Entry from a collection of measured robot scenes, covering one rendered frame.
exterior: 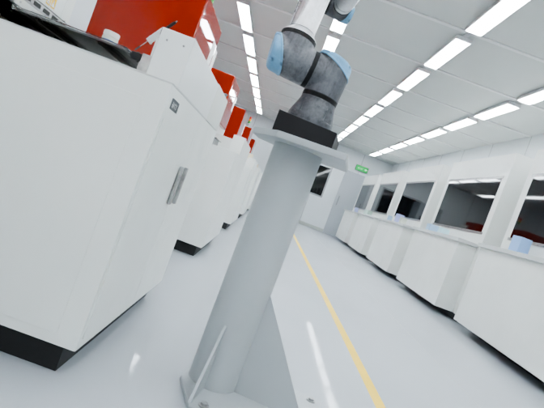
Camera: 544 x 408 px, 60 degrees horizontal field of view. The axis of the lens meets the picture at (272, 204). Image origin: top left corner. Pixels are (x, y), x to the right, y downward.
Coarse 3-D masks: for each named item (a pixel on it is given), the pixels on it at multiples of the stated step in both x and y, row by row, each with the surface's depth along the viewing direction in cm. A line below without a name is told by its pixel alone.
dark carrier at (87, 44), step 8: (64, 32) 151; (72, 32) 145; (72, 40) 161; (80, 40) 155; (88, 40) 149; (96, 40) 144; (80, 48) 171; (88, 48) 164; (96, 48) 157; (112, 48) 146; (104, 56) 168; (120, 56) 156; (128, 56) 150; (128, 64) 167; (136, 64) 160
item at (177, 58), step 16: (176, 32) 125; (160, 48) 125; (176, 48) 125; (192, 48) 125; (160, 64) 125; (176, 64) 125; (192, 64) 131; (176, 80) 125; (192, 80) 137; (208, 80) 159; (192, 96) 145; (208, 96) 169; (208, 112) 179
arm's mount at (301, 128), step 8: (280, 112) 140; (280, 120) 140; (288, 120) 139; (296, 120) 139; (304, 120) 139; (272, 128) 140; (280, 128) 140; (288, 128) 139; (296, 128) 139; (304, 128) 139; (312, 128) 138; (320, 128) 138; (304, 136) 138; (312, 136) 138; (320, 136) 138; (328, 136) 137; (336, 136) 138; (320, 144) 138; (328, 144) 137; (336, 144) 147
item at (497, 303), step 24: (528, 192) 467; (528, 216) 451; (504, 240) 478; (528, 240) 416; (480, 264) 462; (504, 264) 419; (528, 264) 385; (480, 288) 445; (504, 288) 405; (528, 288) 373; (456, 312) 475; (480, 312) 429; (504, 312) 392; (528, 312) 362; (480, 336) 415; (504, 336) 380; (528, 336) 351; (528, 360) 341
